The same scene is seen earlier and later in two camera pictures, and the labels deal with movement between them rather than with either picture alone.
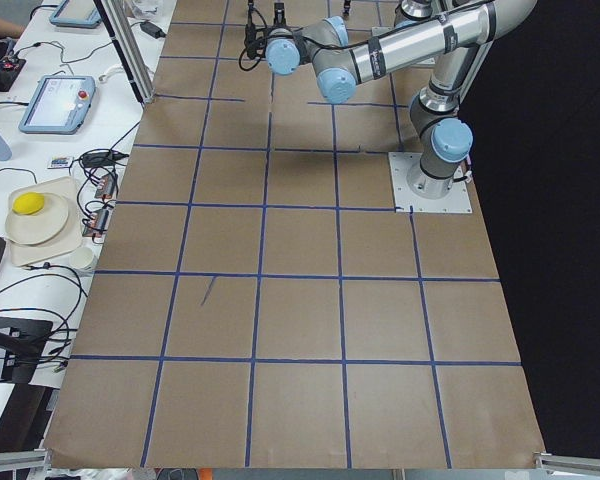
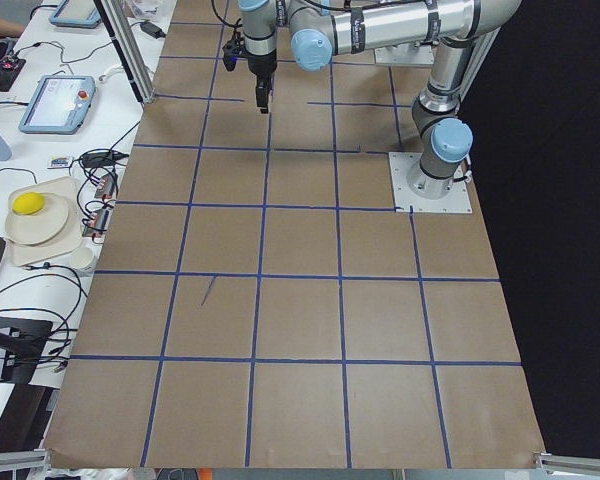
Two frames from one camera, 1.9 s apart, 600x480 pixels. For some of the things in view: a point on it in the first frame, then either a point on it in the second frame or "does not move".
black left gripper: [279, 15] to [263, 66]
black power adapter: [153, 30] does not move
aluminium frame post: [131, 46] does not move
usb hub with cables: [105, 187] does not move
